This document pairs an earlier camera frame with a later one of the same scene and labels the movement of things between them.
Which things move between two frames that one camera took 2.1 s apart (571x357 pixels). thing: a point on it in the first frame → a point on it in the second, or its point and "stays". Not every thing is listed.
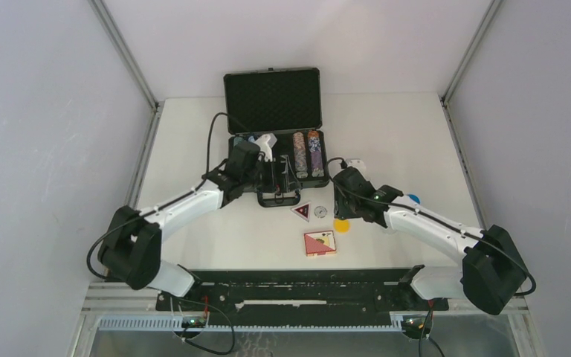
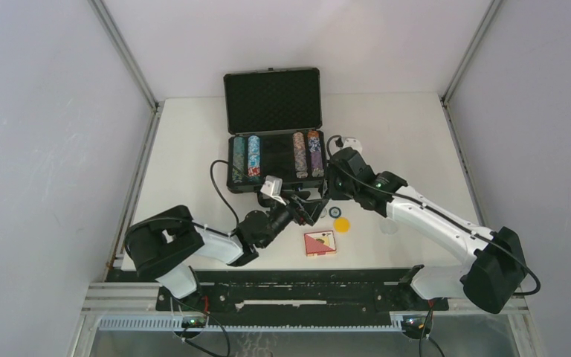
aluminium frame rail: x=129 y=298 stays
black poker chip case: x=285 y=103 stays
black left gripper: x=271 y=187 → x=310 y=210
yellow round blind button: x=341 y=225 stays
